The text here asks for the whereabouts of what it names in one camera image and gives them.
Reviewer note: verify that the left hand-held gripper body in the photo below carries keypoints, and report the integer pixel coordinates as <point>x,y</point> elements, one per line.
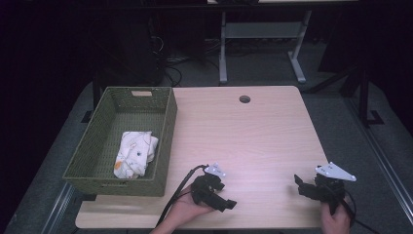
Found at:
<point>203,190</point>

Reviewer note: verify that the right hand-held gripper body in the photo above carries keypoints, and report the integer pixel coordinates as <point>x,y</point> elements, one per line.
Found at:
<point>331,188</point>

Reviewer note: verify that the white patterned cloth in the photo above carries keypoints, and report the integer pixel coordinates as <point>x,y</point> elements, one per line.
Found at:
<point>134,152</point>

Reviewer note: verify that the green woven basket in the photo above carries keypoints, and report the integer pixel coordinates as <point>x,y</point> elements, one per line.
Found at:
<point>97,152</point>

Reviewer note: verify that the person's left hand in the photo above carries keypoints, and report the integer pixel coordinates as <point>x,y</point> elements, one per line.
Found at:
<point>183,211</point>

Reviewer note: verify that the person's right hand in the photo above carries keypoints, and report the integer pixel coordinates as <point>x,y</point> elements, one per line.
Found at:
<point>337,222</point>

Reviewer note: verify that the round table grommet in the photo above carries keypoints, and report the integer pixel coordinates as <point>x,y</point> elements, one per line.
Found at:
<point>244,99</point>

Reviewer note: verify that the black metal stand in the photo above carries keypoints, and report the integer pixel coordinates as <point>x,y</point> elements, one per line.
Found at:
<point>364,97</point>

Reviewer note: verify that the dark cabinet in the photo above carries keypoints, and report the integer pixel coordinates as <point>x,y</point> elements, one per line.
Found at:
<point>130,48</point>

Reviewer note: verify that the metal floor rail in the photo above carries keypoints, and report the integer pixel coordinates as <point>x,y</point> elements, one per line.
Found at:
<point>56,208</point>
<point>383,156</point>

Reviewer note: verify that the grey metal desk frame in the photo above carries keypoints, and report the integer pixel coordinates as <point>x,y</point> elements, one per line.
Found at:
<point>263,31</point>

